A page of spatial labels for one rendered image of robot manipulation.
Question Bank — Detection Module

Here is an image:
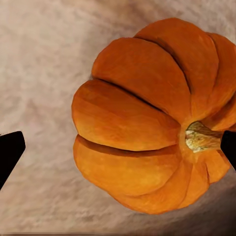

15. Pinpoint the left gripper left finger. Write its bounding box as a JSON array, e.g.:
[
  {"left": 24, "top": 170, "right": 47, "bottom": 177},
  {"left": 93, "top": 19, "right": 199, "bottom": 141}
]
[{"left": 0, "top": 131, "right": 26, "bottom": 190}]

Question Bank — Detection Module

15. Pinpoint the pumpkin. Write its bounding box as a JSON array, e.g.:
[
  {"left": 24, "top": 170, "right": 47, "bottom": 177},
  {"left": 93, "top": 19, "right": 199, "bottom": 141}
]
[{"left": 71, "top": 18, "right": 236, "bottom": 215}]

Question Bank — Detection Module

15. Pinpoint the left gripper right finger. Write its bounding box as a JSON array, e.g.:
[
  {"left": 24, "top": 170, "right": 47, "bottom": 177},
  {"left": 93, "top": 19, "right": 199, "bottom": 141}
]
[{"left": 220, "top": 130, "right": 236, "bottom": 169}]

